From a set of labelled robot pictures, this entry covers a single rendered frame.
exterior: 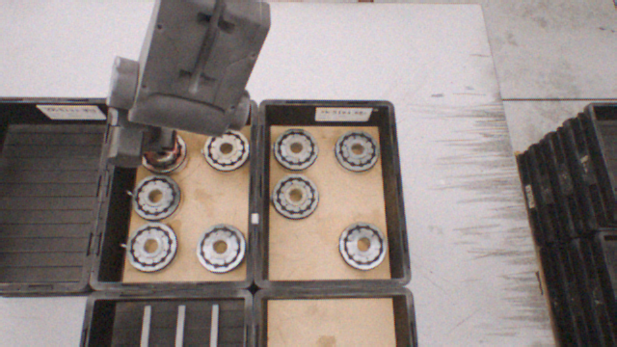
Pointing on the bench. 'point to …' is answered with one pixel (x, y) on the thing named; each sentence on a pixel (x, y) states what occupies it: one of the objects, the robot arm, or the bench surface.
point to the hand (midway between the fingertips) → (160, 148)
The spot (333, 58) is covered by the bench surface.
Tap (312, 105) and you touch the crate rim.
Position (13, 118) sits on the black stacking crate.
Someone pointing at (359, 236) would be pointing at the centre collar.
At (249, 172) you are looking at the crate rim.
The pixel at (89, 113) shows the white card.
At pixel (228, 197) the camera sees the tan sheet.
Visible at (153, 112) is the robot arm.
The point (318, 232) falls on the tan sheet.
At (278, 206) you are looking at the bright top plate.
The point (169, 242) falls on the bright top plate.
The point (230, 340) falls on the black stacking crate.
